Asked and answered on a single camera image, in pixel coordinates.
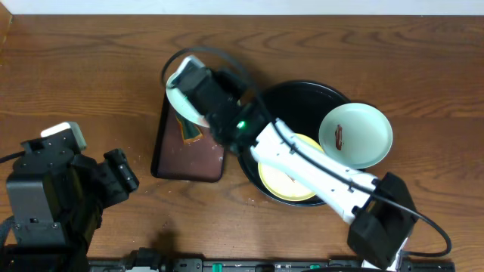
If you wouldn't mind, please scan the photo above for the light green plate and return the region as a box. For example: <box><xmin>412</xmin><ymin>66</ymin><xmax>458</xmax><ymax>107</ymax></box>
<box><xmin>166</xmin><ymin>55</ymin><xmax>209</xmax><ymax>128</ymax></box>
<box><xmin>318</xmin><ymin>103</ymin><xmax>393</xmax><ymax>169</ymax></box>

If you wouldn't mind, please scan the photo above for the green yellow sponge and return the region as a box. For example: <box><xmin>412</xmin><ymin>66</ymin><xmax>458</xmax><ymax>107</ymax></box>
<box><xmin>175</xmin><ymin>112</ymin><xmax>203</xmax><ymax>144</ymax></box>

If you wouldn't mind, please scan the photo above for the yellow plate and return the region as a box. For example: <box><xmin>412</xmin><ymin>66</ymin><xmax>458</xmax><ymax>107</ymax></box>
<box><xmin>257</xmin><ymin>132</ymin><xmax>325</xmax><ymax>202</ymax></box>

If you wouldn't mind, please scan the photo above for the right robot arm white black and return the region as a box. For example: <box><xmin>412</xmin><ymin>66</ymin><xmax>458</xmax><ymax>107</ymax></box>
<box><xmin>166</xmin><ymin>66</ymin><xmax>417</xmax><ymax>270</ymax></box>

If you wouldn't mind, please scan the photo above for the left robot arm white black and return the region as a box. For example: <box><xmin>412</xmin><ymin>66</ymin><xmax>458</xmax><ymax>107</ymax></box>
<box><xmin>1</xmin><ymin>122</ymin><xmax>139</xmax><ymax>271</ymax></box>

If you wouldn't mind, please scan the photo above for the black rectangular sponge tray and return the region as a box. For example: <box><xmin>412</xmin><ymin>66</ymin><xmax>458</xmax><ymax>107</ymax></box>
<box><xmin>150</xmin><ymin>98</ymin><xmax>225</xmax><ymax>183</ymax></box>

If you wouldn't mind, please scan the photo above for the round black serving tray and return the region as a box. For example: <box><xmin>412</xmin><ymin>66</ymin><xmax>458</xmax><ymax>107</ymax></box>
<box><xmin>238</xmin><ymin>80</ymin><xmax>350</xmax><ymax>207</ymax></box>

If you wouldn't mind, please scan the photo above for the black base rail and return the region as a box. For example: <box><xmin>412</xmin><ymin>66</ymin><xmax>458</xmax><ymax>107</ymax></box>
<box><xmin>88</xmin><ymin>247</ymin><xmax>455</xmax><ymax>272</ymax></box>

